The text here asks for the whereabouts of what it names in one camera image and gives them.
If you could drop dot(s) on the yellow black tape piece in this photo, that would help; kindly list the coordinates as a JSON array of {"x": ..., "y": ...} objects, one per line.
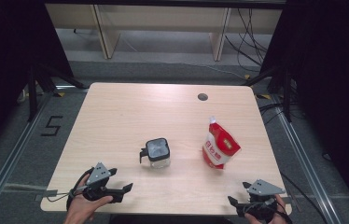
[
  {"x": 264, "y": 96},
  {"x": 59, "y": 94},
  {"x": 247, "y": 76}
]

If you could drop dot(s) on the black metal stand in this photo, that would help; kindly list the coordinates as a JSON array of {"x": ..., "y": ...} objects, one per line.
[
  {"x": 33, "y": 93},
  {"x": 286, "y": 93}
]

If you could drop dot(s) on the light wooden desk frame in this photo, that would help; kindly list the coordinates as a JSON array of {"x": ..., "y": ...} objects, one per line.
[{"x": 163, "y": 15}]

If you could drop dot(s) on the person's right hand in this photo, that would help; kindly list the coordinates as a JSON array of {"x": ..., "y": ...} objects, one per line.
[{"x": 281, "y": 214}]

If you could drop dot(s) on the person's left hand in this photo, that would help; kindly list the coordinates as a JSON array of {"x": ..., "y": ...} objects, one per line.
[{"x": 80, "y": 208}]

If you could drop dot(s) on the red and white sugar bag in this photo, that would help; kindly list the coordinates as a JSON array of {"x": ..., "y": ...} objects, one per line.
[{"x": 220, "y": 146}]

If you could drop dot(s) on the glass jar with black lid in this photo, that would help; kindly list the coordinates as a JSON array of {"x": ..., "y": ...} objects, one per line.
[{"x": 158, "y": 152}]

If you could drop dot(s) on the aluminium floor rail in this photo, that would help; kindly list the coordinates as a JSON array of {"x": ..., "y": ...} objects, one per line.
[
  {"x": 15, "y": 155},
  {"x": 302, "y": 155}
]

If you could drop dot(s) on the black curtain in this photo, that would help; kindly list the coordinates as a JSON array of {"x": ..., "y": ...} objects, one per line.
[
  {"x": 334, "y": 77},
  {"x": 1, "y": 62}
]

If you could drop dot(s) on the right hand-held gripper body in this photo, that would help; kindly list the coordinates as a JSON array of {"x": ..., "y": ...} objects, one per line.
[{"x": 264, "y": 188}]

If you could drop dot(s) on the grey tape strip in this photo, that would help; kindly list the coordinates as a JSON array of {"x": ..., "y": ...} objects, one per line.
[
  {"x": 286, "y": 199},
  {"x": 49, "y": 193}
]

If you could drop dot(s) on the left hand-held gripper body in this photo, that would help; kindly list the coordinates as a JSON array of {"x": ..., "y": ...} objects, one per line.
[{"x": 98, "y": 174}]

